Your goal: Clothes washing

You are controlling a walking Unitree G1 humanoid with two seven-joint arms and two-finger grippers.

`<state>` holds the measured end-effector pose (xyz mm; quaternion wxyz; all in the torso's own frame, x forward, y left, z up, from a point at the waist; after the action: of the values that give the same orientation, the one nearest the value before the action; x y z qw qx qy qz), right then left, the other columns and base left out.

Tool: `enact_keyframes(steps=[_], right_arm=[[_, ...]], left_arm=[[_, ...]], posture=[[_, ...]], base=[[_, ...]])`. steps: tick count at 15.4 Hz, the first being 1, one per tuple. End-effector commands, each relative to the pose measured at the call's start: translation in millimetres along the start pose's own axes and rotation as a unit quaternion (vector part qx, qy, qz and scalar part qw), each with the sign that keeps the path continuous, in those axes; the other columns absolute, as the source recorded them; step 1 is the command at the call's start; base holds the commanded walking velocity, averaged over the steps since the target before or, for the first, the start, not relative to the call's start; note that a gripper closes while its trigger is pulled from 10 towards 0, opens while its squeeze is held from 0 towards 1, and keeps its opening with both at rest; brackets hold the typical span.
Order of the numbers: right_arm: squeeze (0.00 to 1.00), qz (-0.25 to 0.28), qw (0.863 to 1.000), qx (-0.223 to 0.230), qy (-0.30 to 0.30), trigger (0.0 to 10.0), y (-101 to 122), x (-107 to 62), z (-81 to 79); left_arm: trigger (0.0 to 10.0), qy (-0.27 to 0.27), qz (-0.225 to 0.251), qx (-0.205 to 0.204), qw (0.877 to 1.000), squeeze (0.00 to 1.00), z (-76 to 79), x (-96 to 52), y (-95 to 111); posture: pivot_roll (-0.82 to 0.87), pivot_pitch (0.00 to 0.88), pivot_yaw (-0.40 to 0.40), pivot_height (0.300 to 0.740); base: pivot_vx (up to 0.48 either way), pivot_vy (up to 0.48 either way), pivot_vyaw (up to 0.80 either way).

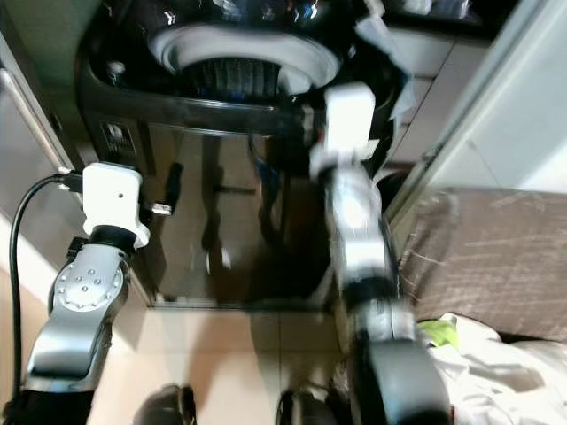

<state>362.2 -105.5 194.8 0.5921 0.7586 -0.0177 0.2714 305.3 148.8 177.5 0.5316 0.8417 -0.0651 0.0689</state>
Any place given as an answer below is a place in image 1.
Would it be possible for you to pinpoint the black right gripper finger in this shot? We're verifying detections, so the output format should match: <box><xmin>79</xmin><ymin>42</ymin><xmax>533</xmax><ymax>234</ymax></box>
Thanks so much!
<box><xmin>162</xmin><ymin>163</ymin><xmax>184</xmax><ymax>210</ymax></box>

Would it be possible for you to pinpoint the black top-load washing machine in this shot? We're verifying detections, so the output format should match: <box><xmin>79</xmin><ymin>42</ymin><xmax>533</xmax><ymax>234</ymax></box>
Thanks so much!
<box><xmin>74</xmin><ymin>0</ymin><xmax>419</xmax><ymax>311</ymax></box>

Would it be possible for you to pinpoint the white clothes pile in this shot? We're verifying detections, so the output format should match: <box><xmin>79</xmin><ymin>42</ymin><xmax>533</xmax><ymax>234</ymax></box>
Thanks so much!
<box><xmin>415</xmin><ymin>312</ymin><xmax>567</xmax><ymax>425</ymax></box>

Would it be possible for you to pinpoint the white washer label sticker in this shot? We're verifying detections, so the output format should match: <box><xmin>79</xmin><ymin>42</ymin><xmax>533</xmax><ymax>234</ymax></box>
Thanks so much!
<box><xmin>101</xmin><ymin>121</ymin><xmax>136</xmax><ymax>157</ymax></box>

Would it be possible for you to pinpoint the white door panel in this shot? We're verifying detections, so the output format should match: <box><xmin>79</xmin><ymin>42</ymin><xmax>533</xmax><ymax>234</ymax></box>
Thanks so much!
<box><xmin>388</xmin><ymin>0</ymin><xmax>567</xmax><ymax>197</ymax></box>

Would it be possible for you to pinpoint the grey cabinet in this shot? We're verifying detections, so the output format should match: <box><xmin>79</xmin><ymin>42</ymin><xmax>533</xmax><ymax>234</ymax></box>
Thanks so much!
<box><xmin>0</xmin><ymin>40</ymin><xmax>74</xmax><ymax>267</ymax></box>

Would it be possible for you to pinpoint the robot left leg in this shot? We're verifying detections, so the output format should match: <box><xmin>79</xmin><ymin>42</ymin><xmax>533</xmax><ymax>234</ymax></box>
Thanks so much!
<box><xmin>136</xmin><ymin>382</ymin><xmax>198</xmax><ymax>425</ymax></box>

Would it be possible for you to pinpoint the robot leg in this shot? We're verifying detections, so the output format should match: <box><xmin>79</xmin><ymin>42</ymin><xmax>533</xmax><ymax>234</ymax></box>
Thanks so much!
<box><xmin>136</xmin><ymin>382</ymin><xmax>198</xmax><ymax>425</ymax></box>
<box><xmin>275</xmin><ymin>388</ymin><xmax>333</xmax><ymax>425</ymax></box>

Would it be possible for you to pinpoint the brown woven laundry basket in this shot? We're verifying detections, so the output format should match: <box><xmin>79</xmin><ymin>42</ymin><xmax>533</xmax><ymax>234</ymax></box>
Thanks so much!
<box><xmin>401</xmin><ymin>189</ymin><xmax>567</xmax><ymax>344</ymax></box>

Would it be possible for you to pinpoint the robot right leg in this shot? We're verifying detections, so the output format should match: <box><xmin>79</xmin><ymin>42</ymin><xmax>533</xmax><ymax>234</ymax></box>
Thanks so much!
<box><xmin>275</xmin><ymin>388</ymin><xmax>333</xmax><ymax>425</ymax></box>

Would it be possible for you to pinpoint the green garment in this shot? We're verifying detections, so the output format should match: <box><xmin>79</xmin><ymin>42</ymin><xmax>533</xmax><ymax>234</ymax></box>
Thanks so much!
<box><xmin>419</xmin><ymin>318</ymin><xmax>459</xmax><ymax>348</ymax></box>

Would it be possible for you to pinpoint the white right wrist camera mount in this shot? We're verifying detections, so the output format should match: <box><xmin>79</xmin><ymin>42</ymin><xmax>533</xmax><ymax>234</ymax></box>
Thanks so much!
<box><xmin>308</xmin><ymin>83</ymin><xmax>378</xmax><ymax>176</ymax></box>

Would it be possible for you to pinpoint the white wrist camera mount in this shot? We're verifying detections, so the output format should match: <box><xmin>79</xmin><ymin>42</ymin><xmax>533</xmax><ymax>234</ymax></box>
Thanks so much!
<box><xmin>308</xmin><ymin>83</ymin><xmax>378</xmax><ymax>176</ymax></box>
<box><xmin>82</xmin><ymin>161</ymin><xmax>151</xmax><ymax>248</ymax></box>

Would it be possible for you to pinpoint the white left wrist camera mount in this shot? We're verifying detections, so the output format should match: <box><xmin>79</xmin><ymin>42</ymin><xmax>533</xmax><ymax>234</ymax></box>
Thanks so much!
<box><xmin>82</xmin><ymin>161</ymin><xmax>151</xmax><ymax>248</ymax></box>

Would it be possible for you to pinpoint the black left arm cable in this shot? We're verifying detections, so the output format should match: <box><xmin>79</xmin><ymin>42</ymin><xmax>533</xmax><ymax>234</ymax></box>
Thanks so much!
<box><xmin>7</xmin><ymin>173</ymin><xmax>87</xmax><ymax>404</ymax></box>

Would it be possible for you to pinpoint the grey corrugated drain hose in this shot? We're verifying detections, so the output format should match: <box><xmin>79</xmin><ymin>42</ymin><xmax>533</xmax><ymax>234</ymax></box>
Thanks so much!
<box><xmin>330</xmin><ymin>361</ymin><xmax>357</xmax><ymax>404</ymax></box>

